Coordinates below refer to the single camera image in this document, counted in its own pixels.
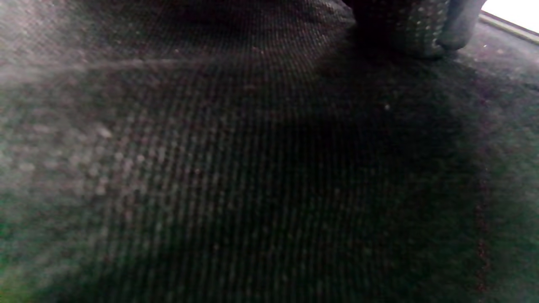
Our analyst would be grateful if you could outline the white table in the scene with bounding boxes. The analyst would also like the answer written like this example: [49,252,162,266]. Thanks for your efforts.
[480,0,539,45]

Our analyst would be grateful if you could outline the person's left hand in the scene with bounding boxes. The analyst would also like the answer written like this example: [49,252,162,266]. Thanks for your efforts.
[343,0,489,58]

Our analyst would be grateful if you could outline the black trousers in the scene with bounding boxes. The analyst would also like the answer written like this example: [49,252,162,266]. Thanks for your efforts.
[0,0,539,303]

